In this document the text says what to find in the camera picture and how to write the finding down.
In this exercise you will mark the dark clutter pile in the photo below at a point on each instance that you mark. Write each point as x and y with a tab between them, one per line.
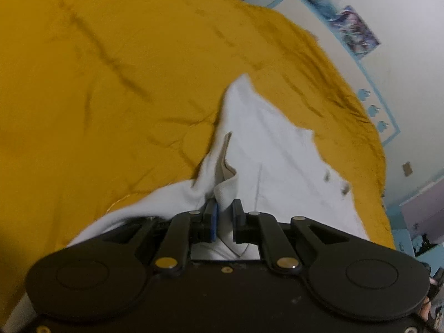
426	242

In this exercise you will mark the lavender and blue cabinet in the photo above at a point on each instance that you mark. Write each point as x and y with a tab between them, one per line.
425	204

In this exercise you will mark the white printed t-shirt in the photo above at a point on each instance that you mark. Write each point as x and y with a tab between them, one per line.
277	152

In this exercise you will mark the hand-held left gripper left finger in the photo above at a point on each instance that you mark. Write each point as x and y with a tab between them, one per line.
212	222

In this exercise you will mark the blue apple wall sticker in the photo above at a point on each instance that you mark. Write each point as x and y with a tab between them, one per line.
373	110
363	94
382	125

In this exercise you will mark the mustard yellow blanket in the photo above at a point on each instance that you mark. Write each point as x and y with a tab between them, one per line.
121	86

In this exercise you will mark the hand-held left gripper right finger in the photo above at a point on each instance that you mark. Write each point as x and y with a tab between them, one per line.
238	219

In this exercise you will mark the grey wall switch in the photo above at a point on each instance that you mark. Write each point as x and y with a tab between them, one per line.
407	169

